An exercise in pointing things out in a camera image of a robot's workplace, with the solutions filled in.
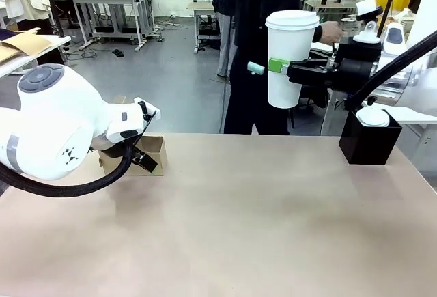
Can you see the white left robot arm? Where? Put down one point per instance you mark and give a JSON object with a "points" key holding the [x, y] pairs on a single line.
{"points": [[51, 123]]}

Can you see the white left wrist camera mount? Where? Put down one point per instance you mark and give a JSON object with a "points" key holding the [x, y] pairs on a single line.
{"points": [[150, 109]]}

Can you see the white plastic cup lid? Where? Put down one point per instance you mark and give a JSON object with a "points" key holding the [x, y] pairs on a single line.
{"points": [[292, 20], [372, 117]]}

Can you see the person in black hoodie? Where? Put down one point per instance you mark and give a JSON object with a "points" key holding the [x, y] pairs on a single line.
{"points": [[252, 37]]}

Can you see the small cardboard box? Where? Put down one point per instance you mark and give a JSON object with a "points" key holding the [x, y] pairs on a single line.
{"points": [[158, 155]]}

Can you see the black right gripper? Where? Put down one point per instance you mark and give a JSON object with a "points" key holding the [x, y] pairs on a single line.
{"points": [[351, 68]]}

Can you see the black lid box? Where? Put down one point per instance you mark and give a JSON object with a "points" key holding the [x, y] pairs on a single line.
{"points": [[368, 146]]}

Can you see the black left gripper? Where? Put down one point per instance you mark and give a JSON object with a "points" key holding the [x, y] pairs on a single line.
{"points": [[114, 152]]}

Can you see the purple cloth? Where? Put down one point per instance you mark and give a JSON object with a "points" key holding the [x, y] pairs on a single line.
{"points": [[7, 35]]}

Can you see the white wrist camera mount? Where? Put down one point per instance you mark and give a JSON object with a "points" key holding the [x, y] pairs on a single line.
{"points": [[150, 109], [368, 20]]}

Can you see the white paper cup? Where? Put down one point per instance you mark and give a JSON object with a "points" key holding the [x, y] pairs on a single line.
{"points": [[285, 71]]}

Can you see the person's left forearm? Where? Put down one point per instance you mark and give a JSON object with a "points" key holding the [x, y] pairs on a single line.
{"points": [[316, 33]]}

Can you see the person's left hand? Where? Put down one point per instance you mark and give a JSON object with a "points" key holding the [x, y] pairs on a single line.
{"points": [[332, 31]]}

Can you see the brown cardboard envelope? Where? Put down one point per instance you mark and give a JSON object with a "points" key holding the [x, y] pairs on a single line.
{"points": [[27, 45]]}

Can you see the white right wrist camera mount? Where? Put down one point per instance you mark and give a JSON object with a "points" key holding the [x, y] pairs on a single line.
{"points": [[368, 20]]}

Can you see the white side table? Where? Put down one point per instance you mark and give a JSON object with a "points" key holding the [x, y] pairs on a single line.
{"points": [[56, 41]]}

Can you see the narrow background workbench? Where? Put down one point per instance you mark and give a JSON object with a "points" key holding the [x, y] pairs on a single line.
{"points": [[205, 7]]}

